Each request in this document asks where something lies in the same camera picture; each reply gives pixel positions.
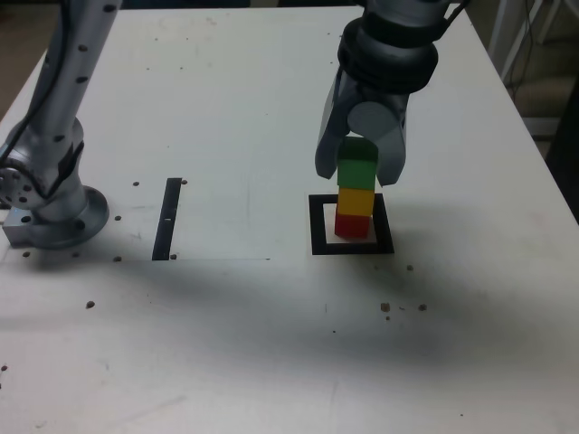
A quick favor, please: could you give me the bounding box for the black tape strip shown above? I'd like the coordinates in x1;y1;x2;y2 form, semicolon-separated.
151;177;184;262

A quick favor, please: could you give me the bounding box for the green cube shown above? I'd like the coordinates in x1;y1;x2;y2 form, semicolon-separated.
337;137;380;191

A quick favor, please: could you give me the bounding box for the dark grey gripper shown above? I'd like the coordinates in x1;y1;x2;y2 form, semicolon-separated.
314;71;411;187

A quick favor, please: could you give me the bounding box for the red cube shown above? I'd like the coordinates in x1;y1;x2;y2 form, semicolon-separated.
334;212;373;240

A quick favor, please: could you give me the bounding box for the white metal frame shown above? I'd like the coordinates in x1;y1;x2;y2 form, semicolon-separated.
487;0;562;91

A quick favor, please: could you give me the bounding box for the black tape square outline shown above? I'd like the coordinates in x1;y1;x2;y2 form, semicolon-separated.
308;193;395;257

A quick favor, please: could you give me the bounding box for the yellow cube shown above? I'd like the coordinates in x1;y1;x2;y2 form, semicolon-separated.
337;185;375;218

